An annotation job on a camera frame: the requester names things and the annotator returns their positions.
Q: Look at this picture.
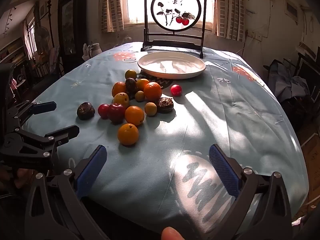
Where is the small red fruit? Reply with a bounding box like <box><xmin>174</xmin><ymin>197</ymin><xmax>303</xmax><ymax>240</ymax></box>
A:
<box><xmin>98</xmin><ymin>104</ymin><xmax>109</xmax><ymax>119</ymax></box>

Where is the dark red apple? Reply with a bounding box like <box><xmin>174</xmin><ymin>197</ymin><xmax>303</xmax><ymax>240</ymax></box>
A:
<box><xmin>107</xmin><ymin>103</ymin><xmax>126</xmax><ymax>124</ymax></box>

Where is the yellow spotted fruit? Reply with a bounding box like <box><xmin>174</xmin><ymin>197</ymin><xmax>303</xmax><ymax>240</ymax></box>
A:
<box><xmin>113</xmin><ymin>92</ymin><xmax>130</xmax><ymax>108</ymax></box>

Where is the small yellow-green round fruit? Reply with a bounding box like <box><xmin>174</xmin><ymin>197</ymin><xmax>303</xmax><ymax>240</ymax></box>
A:
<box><xmin>144</xmin><ymin>102</ymin><xmax>157</xmax><ymax>116</ymax></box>

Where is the large textured orange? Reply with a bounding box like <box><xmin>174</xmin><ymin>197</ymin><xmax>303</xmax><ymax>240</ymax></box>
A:
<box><xmin>144</xmin><ymin>82</ymin><xmax>162</xmax><ymax>102</ymax></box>

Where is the wrinkled dark passion fruit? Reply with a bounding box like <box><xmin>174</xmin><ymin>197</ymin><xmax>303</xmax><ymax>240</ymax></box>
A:
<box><xmin>157</xmin><ymin>97</ymin><xmax>174</xmax><ymax>113</ymax></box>

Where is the small red cherry tomato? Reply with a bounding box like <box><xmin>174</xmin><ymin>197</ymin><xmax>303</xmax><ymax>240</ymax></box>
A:
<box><xmin>170</xmin><ymin>85</ymin><xmax>182</xmax><ymax>97</ymax></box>

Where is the dark purple fruit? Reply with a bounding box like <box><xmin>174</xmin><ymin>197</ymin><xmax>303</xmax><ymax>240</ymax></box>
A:
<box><xmin>125</xmin><ymin>77</ymin><xmax>138</xmax><ymax>98</ymax></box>

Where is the small yellow fruit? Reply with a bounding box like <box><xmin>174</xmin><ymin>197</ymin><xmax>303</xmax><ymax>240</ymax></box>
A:
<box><xmin>135</xmin><ymin>90</ymin><xmax>145</xmax><ymax>102</ymax></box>

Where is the right hand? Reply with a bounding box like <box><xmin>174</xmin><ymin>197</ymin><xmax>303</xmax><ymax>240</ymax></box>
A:
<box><xmin>161</xmin><ymin>227</ymin><xmax>184</xmax><ymax>240</ymax></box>

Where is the white ceramic jug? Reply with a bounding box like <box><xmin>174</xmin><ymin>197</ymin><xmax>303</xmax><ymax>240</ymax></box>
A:
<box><xmin>82</xmin><ymin>43</ymin><xmax>102</xmax><ymax>61</ymax></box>

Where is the light blue patterned tablecloth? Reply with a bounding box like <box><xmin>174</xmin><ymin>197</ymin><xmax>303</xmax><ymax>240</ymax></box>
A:
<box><xmin>24</xmin><ymin>42</ymin><xmax>309</xmax><ymax>239</ymax></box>

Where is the pile of grey clothes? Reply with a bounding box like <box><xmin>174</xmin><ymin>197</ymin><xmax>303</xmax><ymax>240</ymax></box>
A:
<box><xmin>264</xmin><ymin>60</ymin><xmax>310</xmax><ymax>102</ymax></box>

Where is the white oval plate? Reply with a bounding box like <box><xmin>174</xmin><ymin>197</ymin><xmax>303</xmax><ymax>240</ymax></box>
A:
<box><xmin>137</xmin><ymin>51</ymin><xmax>206</xmax><ymax>80</ymax></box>

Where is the left curtain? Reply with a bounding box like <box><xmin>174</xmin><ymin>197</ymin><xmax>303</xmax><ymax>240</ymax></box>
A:
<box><xmin>100</xmin><ymin>0</ymin><xmax>129</xmax><ymax>33</ymax></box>

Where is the curtain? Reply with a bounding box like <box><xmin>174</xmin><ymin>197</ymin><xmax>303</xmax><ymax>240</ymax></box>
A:
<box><xmin>214</xmin><ymin>0</ymin><xmax>245</xmax><ymax>42</ymax></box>
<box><xmin>100</xmin><ymin>0</ymin><xmax>129</xmax><ymax>33</ymax></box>

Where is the right curtain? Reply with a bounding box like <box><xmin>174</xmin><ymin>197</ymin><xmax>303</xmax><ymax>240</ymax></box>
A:
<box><xmin>214</xmin><ymin>0</ymin><xmax>245</xmax><ymax>42</ymax></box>

